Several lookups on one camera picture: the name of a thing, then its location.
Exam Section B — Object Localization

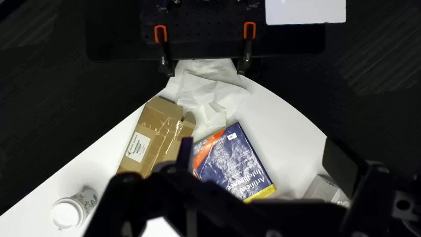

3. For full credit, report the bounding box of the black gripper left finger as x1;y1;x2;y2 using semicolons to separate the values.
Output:
83;162;249;237

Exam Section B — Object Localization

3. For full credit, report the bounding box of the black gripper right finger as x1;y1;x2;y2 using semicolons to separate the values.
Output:
322;137;421;237

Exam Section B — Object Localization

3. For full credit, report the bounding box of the paper coffee cup white lid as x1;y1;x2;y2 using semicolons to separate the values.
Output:
50;185;99;232

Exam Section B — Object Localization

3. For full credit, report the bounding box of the open brown cardboard box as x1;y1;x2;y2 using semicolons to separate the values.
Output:
117;95;197;180

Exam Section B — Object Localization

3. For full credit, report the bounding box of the blue and orange book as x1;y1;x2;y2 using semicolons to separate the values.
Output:
189;122;279;205

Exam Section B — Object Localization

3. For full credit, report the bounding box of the crumpled white tissue paper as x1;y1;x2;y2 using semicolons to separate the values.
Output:
168;58;254;133

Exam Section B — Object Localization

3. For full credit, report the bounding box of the orange black clamp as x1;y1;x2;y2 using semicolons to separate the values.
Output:
235;20;259;75
153;24;175;77

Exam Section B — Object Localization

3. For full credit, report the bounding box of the black pegboard cart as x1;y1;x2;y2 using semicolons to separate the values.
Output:
84;0;328;64

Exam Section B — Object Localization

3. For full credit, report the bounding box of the white paper sheet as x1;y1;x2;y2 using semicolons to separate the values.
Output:
264;0;347;27

